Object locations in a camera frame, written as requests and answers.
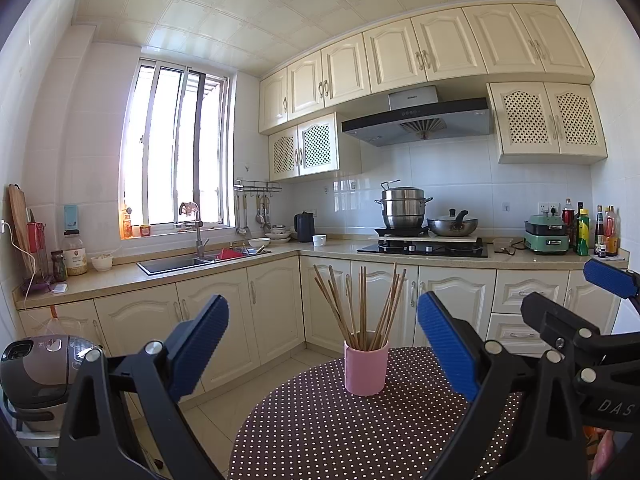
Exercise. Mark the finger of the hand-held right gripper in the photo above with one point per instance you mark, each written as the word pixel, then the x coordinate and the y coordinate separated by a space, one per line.
pixel 560 322
pixel 607 275

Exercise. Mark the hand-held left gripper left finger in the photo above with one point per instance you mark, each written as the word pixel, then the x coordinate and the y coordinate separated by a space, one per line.
pixel 200 345

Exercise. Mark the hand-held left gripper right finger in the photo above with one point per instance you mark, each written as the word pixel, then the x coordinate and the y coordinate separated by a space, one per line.
pixel 445 340

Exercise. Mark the pink cup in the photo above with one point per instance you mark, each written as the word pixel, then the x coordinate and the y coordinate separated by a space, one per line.
pixel 366 370

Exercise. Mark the bunch of wooden chopsticks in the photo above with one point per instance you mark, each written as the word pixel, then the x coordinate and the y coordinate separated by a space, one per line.
pixel 363 310

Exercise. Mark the hanging steel utensils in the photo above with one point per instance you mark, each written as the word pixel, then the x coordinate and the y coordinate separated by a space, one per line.
pixel 261 215

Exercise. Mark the person's right hand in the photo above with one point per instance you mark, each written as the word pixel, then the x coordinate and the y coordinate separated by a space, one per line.
pixel 604 455

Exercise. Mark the cream base cabinets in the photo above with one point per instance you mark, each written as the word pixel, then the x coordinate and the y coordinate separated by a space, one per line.
pixel 220 320

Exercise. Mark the orange-red sauce bottle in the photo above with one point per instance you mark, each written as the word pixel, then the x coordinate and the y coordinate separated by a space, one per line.
pixel 611 235

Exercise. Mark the dark sauce bottle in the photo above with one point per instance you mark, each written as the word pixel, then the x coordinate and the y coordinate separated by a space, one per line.
pixel 599 232

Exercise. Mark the green electric grill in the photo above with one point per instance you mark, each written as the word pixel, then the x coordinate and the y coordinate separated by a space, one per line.
pixel 546 240

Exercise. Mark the dark red-label bottle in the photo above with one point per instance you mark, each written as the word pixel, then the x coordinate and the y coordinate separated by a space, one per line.
pixel 568 215

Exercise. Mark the steel kitchen sink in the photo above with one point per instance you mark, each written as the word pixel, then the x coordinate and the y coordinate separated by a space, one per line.
pixel 170 263

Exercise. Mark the black gas stove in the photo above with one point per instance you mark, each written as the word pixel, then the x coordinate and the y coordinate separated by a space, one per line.
pixel 425 249

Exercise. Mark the red dish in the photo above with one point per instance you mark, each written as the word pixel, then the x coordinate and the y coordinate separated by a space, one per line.
pixel 230 254

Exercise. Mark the steel sink faucet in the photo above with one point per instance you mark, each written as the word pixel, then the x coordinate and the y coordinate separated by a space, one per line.
pixel 199 240

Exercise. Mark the steel wok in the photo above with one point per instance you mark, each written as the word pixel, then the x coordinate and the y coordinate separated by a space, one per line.
pixel 452 227

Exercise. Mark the empty white bowl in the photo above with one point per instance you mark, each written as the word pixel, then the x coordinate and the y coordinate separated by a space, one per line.
pixel 259 243

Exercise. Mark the hanging steel ladle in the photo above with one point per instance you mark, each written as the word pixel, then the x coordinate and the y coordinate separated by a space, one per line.
pixel 242 227

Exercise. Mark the small red jar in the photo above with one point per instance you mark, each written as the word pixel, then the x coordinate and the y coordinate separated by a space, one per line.
pixel 145 230

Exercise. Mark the white bowl with food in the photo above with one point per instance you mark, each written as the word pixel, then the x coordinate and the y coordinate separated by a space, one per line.
pixel 102 263

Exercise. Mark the stack of dishes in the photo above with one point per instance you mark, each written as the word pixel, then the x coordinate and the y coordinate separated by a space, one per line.
pixel 278 234

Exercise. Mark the steel steamer pot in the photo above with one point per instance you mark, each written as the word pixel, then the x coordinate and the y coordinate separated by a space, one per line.
pixel 402 210

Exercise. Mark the orange bottle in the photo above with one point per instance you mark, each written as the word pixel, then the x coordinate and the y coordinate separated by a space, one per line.
pixel 127 227

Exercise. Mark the clear plastic bag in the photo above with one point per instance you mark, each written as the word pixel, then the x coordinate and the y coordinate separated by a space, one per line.
pixel 52 325

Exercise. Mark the large glass jar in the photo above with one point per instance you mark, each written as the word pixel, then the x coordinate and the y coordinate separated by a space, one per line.
pixel 75 257

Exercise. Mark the black electric kettle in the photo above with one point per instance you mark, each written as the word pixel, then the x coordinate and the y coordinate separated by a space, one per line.
pixel 304 227

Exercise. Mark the small white cup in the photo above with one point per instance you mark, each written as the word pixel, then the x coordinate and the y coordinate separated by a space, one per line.
pixel 319 241

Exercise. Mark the small dark jar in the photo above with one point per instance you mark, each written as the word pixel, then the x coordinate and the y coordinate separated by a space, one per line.
pixel 58 267

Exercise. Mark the dark rice cooker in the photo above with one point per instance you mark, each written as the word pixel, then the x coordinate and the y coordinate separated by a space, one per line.
pixel 35 375

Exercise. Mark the large lattice door cabinet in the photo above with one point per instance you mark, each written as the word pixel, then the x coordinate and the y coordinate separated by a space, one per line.
pixel 535 120

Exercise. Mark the blue box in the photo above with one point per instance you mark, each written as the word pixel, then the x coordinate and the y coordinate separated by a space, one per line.
pixel 71 216

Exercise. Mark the kitchen window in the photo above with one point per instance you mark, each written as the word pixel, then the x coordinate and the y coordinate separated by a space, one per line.
pixel 165 160

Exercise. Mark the red container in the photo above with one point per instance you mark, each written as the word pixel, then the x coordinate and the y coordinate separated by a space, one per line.
pixel 36 240

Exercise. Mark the white metal rack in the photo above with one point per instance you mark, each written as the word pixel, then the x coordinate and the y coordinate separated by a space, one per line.
pixel 30 440

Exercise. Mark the wooden cutting board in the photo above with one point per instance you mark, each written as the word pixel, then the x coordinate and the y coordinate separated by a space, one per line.
pixel 19 220

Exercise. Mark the grey range hood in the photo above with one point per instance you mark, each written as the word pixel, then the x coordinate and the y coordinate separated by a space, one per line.
pixel 425 120

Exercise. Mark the small lattice door cabinet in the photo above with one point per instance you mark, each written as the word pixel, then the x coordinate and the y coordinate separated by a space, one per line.
pixel 317 147

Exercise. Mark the white wall outlet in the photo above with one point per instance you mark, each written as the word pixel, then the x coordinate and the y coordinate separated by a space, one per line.
pixel 548 207

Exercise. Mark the metal utensil rail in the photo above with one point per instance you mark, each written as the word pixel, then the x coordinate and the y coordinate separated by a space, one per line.
pixel 257 185

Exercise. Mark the wall outlet with charger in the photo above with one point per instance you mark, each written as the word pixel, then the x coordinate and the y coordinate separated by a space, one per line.
pixel 4 226

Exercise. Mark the cream wall cabinets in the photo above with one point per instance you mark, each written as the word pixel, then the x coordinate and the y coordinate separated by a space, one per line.
pixel 400 55

